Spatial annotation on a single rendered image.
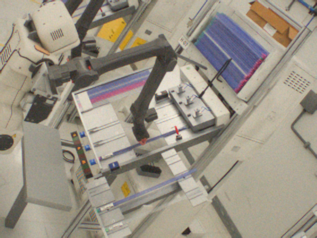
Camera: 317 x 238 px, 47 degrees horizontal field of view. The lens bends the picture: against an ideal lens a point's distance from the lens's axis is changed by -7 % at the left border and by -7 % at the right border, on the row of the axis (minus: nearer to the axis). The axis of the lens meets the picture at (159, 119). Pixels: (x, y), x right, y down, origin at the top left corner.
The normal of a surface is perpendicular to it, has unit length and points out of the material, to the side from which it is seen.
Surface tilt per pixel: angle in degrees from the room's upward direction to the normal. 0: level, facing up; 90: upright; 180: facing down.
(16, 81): 90
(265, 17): 80
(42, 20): 48
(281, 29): 75
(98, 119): 43
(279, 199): 90
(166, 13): 90
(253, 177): 90
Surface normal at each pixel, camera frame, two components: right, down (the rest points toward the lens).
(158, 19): 0.38, 0.64
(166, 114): -0.10, -0.70
